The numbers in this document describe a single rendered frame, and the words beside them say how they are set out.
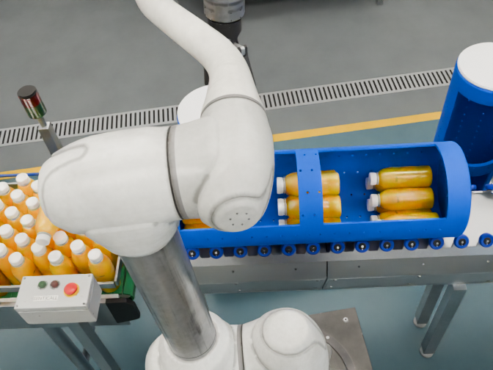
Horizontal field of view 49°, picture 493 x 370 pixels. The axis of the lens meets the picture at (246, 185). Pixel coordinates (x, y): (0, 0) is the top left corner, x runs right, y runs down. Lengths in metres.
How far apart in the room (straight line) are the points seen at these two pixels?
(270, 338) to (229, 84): 0.56
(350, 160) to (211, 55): 0.94
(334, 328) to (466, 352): 1.31
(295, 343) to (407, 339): 1.55
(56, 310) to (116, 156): 0.93
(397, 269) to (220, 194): 1.20
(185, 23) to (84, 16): 3.68
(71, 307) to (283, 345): 0.66
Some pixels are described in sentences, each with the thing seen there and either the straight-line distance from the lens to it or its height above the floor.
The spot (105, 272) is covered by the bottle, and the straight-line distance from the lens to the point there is 1.69.
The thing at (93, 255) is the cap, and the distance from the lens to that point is 1.65.
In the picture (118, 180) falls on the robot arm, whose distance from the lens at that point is 0.71.
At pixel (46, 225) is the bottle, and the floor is 1.14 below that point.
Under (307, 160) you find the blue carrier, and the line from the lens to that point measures 1.56.
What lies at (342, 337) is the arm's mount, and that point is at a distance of 1.46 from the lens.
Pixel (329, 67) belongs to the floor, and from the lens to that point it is 3.80.
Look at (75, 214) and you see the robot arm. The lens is 0.75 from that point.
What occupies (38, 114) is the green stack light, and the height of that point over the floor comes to 1.18.
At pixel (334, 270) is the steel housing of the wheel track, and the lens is 1.78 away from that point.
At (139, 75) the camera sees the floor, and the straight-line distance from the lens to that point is 3.91.
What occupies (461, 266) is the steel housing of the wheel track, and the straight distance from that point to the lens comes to 1.87.
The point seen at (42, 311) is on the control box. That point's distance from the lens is 1.62.
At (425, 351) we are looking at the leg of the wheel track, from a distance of 2.59.
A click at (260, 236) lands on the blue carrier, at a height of 1.10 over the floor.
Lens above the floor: 2.41
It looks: 51 degrees down
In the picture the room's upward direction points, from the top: 6 degrees counter-clockwise
